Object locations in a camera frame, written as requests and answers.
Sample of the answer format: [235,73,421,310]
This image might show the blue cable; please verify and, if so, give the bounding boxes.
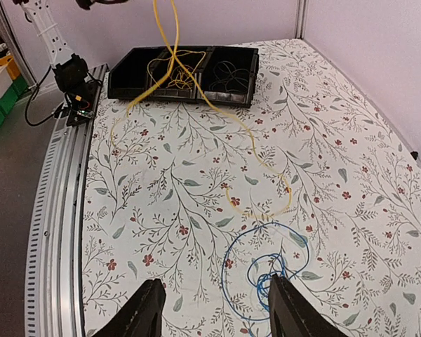
[221,220,309,337]

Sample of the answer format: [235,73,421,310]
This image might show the green storage bins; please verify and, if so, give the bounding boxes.
[0,72,28,128]

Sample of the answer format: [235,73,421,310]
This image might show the left aluminium corner post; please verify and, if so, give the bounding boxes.
[294,0,309,39]

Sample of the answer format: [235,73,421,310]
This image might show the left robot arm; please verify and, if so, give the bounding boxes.
[14,1,88,93]

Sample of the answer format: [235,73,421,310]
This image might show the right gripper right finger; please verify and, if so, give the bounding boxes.
[268,275,346,337]

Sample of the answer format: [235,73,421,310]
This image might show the floral table mat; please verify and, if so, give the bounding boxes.
[82,40,421,336]

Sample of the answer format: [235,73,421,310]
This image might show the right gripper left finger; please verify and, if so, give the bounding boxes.
[94,279,166,337]

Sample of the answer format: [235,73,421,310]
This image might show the black compartment tray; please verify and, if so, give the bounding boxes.
[107,46,259,108]

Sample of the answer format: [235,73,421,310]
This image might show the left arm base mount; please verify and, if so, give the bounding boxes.
[53,64,109,126]

